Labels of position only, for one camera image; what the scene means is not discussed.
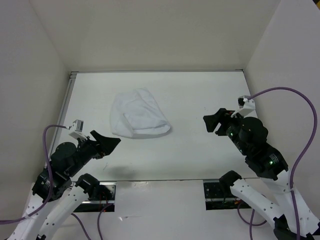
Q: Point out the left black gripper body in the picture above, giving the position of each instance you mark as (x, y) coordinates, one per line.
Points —
(88, 149)

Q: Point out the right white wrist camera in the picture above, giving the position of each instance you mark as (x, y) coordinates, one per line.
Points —
(246, 106)

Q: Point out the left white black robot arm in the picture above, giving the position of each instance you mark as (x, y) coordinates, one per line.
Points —
(54, 196)

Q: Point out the white skirt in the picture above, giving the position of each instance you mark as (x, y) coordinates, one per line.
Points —
(136, 115)

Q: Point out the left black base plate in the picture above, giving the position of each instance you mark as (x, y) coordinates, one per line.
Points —
(101, 200)

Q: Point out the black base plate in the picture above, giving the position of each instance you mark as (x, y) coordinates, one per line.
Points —
(101, 200)
(216, 199)

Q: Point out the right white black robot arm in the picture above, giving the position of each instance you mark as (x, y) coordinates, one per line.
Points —
(274, 199)

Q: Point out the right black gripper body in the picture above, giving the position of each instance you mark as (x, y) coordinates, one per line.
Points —
(231, 124)

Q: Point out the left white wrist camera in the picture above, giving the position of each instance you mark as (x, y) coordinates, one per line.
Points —
(75, 130)

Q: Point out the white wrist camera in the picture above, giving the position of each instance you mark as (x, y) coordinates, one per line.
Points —
(246, 106)
(75, 130)

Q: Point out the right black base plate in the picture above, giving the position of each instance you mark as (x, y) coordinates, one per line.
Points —
(216, 199)

